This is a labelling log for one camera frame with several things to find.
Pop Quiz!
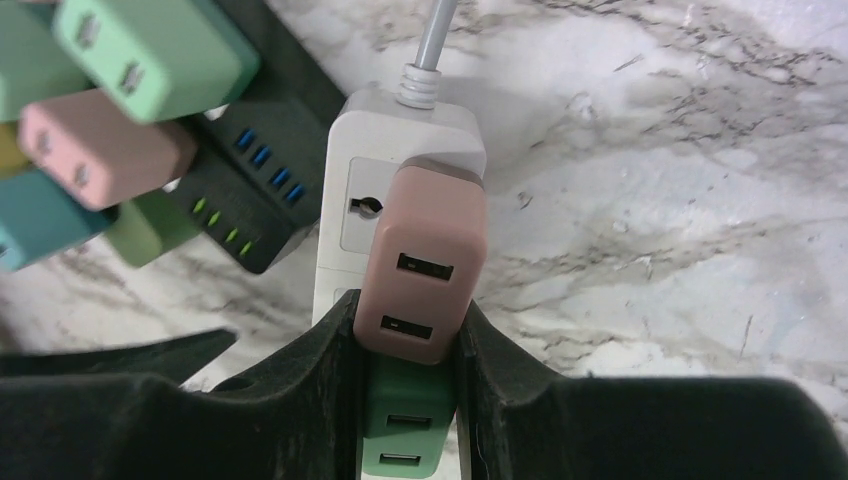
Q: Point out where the green USB charger plug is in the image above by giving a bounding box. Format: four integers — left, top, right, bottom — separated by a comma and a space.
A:
362, 354, 457, 479

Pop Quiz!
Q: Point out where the white power strip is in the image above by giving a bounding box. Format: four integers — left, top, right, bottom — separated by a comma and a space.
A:
312, 89, 487, 320

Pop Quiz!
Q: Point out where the light green charger plug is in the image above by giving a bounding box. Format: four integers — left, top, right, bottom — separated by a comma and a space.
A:
52, 0, 261, 124

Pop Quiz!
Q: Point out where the black power strip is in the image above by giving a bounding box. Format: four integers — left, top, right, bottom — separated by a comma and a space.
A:
171, 100, 328, 274

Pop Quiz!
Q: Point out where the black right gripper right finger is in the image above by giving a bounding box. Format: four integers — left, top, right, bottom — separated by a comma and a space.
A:
453, 306, 847, 480

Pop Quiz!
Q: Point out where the teal blue charger plug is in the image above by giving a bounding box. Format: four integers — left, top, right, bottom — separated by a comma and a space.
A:
1, 170, 115, 272

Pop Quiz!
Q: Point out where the pink USB charger plug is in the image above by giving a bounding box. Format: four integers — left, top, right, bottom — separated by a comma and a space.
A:
353, 156, 488, 365

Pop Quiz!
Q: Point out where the green power strip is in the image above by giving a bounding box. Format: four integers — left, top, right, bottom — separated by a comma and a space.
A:
104, 190, 199, 268

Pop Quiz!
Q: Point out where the grey power strip cable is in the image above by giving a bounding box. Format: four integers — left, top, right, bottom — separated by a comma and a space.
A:
396, 0, 460, 111

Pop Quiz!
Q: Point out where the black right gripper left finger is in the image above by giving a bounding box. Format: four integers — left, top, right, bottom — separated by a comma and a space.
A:
1, 290, 364, 479

